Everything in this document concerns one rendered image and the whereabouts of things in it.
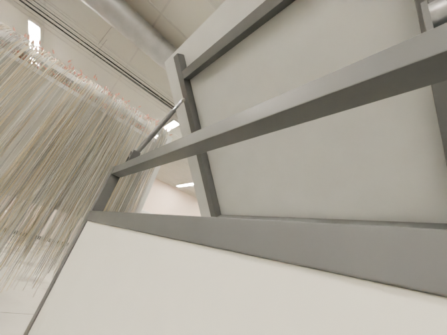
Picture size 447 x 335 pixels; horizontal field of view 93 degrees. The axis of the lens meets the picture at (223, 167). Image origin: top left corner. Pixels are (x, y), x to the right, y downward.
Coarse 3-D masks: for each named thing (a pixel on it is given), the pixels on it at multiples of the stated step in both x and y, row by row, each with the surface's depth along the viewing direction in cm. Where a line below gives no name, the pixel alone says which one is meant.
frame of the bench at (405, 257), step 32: (128, 224) 50; (160, 224) 39; (192, 224) 32; (224, 224) 27; (256, 224) 24; (288, 224) 21; (320, 224) 19; (256, 256) 22; (288, 256) 20; (320, 256) 18; (352, 256) 16; (384, 256) 15; (416, 256) 14; (416, 288) 13; (32, 320) 68
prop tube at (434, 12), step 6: (432, 0) 24; (438, 0) 22; (444, 0) 21; (432, 6) 22; (438, 6) 21; (444, 6) 21; (432, 12) 22; (438, 12) 21; (444, 12) 21; (432, 18) 22; (438, 18) 22; (444, 18) 21; (438, 24) 22
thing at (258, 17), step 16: (272, 0) 66; (288, 0) 64; (416, 0) 45; (256, 16) 71; (272, 16) 70; (240, 32) 76; (224, 48) 83; (176, 64) 105; (192, 64) 97; (208, 64) 94; (192, 96) 106; (192, 112) 104; (192, 128) 105; (208, 160) 107; (208, 176) 106; (208, 192) 106; (352, 224) 62; (368, 224) 60; (384, 224) 58; (400, 224) 56; (416, 224) 54; (432, 224) 52
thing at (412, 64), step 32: (352, 64) 25; (384, 64) 22; (416, 64) 20; (288, 96) 31; (320, 96) 26; (352, 96) 25; (384, 96) 24; (224, 128) 39; (256, 128) 35; (128, 160) 78; (160, 160) 60
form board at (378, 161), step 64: (256, 0) 74; (320, 0) 61; (384, 0) 51; (256, 64) 79; (320, 64) 64; (320, 128) 67; (384, 128) 56; (256, 192) 90; (320, 192) 71; (384, 192) 58
